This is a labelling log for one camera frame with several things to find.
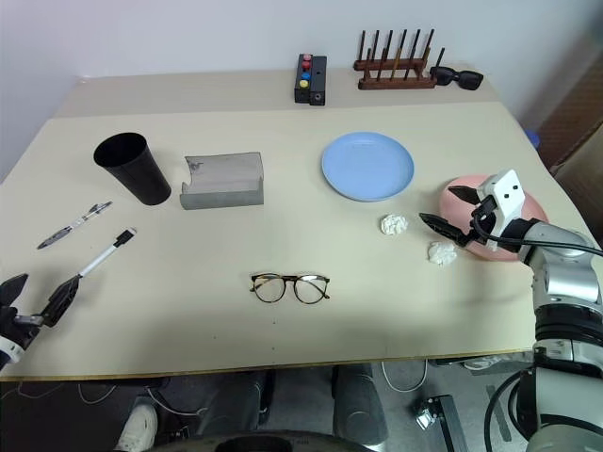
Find tortoiseshell eyeglasses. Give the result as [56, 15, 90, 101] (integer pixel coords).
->
[249, 271, 332, 305]

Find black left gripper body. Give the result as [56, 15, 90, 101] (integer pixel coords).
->
[0, 305, 46, 352]

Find dark rounded shape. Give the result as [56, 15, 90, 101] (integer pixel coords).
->
[331, 363, 390, 444]
[205, 370, 277, 432]

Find black sunglasses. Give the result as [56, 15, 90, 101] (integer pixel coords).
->
[429, 65, 485, 92]

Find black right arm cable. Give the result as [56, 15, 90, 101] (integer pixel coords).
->
[470, 206, 603, 258]

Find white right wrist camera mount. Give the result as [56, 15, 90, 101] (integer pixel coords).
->
[475, 168, 527, 253]

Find black plastic cup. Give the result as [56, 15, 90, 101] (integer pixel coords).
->
[92, 132, 172, 207]

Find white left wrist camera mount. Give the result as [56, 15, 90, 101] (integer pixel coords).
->
[0, 333, 24, 364]

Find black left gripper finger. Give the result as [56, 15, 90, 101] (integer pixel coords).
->
[0, 273, 30, 310]
[39, 276, 81, 329]

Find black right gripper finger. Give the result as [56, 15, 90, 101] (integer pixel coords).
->
[447, 186, 483, 207]
[418, 212, 472, 248]

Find clear ballpoint pen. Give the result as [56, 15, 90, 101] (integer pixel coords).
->
[36, 201, 114, 250]

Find white shoe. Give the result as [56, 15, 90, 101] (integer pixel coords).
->
[114, 403, 158, 452]

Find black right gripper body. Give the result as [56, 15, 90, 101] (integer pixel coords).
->
[467, 194, 500, 247]

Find white marker with black cap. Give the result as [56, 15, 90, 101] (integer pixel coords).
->
[76, 228, 139, 280]

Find black metal stand foot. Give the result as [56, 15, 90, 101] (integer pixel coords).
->
[413, 394, 468, 452]

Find grey glasses case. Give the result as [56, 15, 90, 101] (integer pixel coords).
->
[178, 151, 266, 212]

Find light blue plate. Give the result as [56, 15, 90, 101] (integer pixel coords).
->
[320, 131, 416, 204]

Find crumpled white paper ball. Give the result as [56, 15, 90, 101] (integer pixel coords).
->
[426, 240, 459, 269]
[380, 213, 409, 236]

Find black box with coloured buttons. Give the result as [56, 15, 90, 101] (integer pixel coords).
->
[293, 53, 315, 105]

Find white cable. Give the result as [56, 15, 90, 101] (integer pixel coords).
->
[380, 359, 431, 393]

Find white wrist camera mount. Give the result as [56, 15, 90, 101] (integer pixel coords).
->
[475, 168, 527, 253]
[0, 333, 24, 364]

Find brown cardboard box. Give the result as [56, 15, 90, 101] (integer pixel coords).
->
[536, 27, 603, 176]

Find brown wooden peg rack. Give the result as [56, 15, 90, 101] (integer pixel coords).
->
[352, 29, 447, 92]

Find pink plate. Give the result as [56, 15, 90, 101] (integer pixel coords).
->
[437, 173, 550, 263]

